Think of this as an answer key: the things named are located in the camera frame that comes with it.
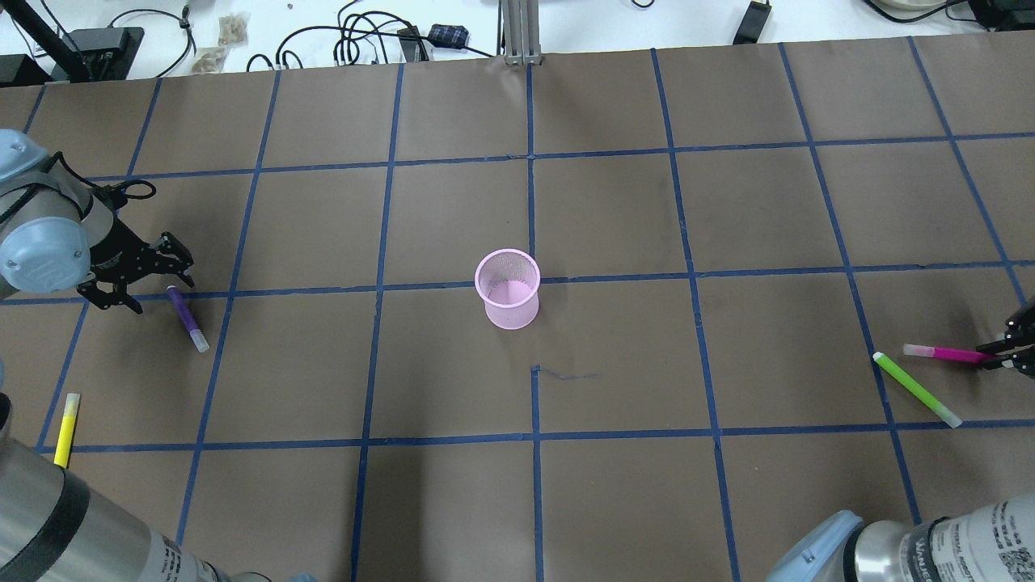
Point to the black power adapter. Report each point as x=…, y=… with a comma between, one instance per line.
x=445, y=36

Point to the yellow marker pen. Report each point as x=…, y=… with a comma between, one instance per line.
x=65, y=439

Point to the pink mesh cup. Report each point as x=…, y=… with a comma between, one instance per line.
x=508, y=282

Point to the pink marker pen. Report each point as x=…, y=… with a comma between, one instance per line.
x=946, y=354

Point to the aluminium frame post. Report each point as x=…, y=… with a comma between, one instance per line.
x=520, y=24

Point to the black gripper purple-pen side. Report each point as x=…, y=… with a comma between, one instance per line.
x=121, y=246

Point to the green marker pen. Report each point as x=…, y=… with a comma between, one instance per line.
x=919, y=392

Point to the silver robot arm with pink-pen side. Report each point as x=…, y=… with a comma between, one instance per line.
x=993, y=543

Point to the purple marker pen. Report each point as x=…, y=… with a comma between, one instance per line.
x=195, y=333

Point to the black gripper pink-pen side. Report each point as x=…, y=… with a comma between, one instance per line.
x=1017, y=335

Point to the silver robot arm with purple-pen side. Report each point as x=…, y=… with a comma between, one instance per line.
x=61, y=231

